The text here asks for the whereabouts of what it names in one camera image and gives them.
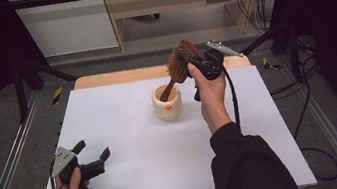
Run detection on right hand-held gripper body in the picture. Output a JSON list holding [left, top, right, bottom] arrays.
[[185, 36, 250, 103]]

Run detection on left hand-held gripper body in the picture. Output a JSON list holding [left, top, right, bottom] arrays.
[[46, 140, 109, 189]]

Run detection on brown wooden hairbrush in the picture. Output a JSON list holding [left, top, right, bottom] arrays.
[[151, 37, 206, 104]]

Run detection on cream cup with orange dot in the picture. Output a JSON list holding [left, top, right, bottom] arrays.
[[149, 82, 185, 124]]

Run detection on person's right hand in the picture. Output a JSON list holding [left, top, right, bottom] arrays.
[[186, 58, 236, 138]]

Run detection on yellow black tape strip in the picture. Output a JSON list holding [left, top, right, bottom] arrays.
[[49, 86, 67, 106], [261, 55, 283, 73]]

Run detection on black metal stand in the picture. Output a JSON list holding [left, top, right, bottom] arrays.
[[230, 19, 306, 90], [9, 51, 84, 125]]

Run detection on white cabinet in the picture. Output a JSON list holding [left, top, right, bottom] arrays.
[[7, 0, 120, 63]]

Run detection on right hand-held gripper black cable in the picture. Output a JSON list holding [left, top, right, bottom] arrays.
[[220, 63, 244, 135]]

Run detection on cable bundle under desk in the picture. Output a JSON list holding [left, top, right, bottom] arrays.
[[233, 0, 284, 36]]

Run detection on black floor cables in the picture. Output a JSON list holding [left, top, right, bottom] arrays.
[[262, 37, 331, 143]]

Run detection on black looped floor cable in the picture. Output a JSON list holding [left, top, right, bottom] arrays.
[[299, 142, 337, 185]]

